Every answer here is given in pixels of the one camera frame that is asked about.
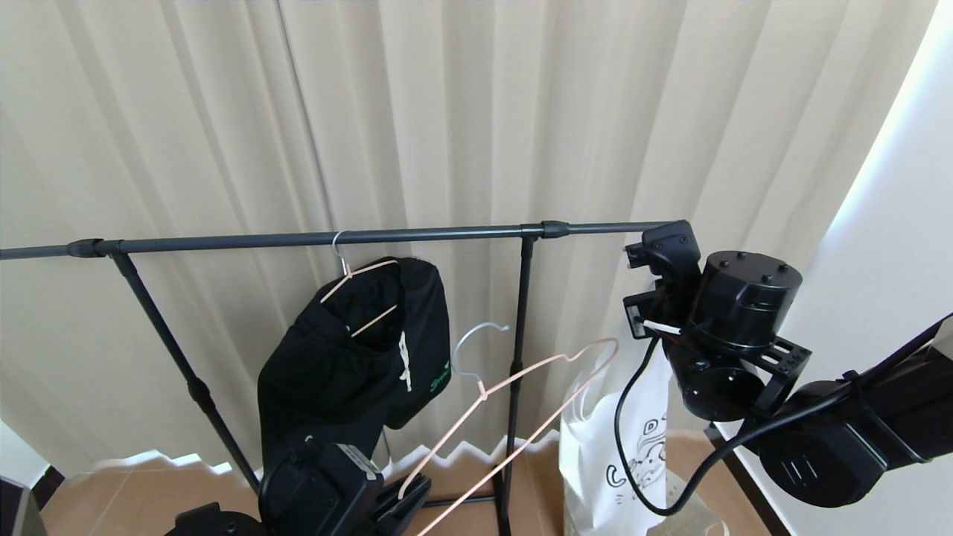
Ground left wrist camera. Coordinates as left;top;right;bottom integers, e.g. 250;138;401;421
261;444;386;536

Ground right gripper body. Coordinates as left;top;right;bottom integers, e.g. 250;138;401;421
622;285;769;423

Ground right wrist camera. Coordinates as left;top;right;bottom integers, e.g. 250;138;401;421
624;220;703;300

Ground white laundry basket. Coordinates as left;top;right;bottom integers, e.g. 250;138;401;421
655;469;732;536

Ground black shorts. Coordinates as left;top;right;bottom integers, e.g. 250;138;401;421
257;257;453;485

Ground beige curtain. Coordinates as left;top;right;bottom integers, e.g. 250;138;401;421
0;0;939;477

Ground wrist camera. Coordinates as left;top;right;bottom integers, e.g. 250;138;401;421
261;444;386;536
624;220;703;300

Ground pink clothes hanger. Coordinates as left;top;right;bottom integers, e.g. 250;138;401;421
398;322;620;536
320;231;401;338

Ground black clothes rack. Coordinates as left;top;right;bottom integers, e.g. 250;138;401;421
0;220;689;536

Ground white garment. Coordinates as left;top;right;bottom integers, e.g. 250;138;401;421
558;328;675;536

